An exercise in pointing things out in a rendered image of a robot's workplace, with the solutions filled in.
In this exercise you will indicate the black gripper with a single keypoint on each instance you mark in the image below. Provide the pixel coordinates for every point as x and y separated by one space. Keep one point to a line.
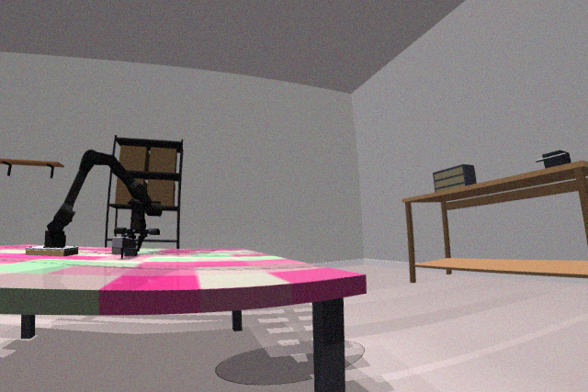
137 223

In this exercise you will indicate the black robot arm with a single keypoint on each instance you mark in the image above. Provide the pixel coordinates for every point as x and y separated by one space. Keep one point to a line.
55 238

